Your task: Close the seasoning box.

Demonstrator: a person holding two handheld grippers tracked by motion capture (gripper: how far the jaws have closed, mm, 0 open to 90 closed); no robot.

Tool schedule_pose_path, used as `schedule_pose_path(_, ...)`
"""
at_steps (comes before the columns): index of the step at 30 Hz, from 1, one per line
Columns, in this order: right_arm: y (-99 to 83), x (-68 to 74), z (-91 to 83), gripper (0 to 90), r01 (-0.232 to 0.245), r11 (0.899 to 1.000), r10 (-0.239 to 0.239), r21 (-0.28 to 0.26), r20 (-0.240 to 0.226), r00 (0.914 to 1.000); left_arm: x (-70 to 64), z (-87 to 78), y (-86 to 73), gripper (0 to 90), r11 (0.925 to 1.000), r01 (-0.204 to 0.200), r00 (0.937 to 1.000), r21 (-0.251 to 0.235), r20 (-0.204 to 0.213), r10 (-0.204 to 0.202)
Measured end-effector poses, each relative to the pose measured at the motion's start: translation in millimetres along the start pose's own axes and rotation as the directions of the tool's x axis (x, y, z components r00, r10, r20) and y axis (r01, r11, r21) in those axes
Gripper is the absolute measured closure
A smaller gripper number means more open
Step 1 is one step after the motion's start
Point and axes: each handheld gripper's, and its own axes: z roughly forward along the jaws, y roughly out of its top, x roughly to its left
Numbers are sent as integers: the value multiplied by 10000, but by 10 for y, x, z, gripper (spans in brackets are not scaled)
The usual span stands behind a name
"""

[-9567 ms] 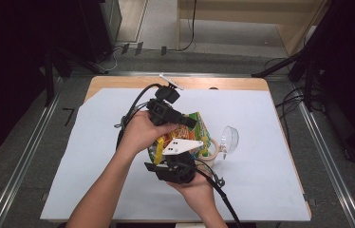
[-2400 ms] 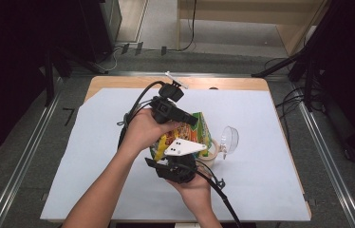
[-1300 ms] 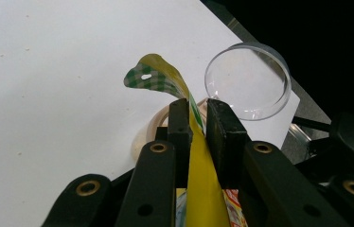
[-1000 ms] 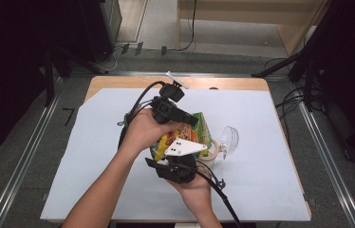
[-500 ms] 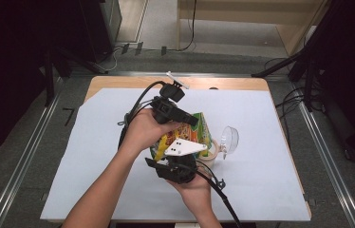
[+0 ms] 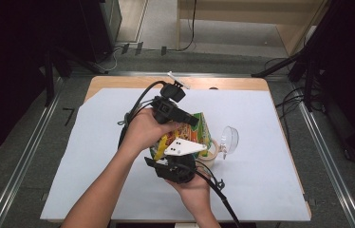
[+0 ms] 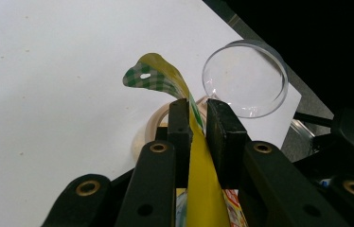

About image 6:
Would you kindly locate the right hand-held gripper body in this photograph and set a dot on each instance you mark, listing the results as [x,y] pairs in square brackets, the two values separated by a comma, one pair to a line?
[178,167]

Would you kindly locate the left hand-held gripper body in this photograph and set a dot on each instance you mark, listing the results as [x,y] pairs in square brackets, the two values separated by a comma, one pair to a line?
[166,107]

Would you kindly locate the green and yellow food pouch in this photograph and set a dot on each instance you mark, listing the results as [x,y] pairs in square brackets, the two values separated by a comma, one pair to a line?
[188,131]

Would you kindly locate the person's right hand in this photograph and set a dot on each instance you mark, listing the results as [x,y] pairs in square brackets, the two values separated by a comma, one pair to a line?
[194,191]

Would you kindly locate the person's left hand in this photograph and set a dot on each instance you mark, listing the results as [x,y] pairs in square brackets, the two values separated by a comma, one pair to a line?
[140,133]

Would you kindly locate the dark cabinet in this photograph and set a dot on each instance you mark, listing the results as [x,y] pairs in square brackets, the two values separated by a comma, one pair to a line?
[102,25]

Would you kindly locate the light wooden shelf unit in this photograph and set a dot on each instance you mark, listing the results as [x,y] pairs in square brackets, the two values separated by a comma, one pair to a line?
[239,12]

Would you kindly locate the black stand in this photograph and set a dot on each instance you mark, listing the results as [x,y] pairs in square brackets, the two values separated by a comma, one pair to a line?
[49,79]
[308,63]

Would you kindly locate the metal floor rail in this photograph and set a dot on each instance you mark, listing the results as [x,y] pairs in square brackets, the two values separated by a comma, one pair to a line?
[327,158]
[23,161]
[216,74]

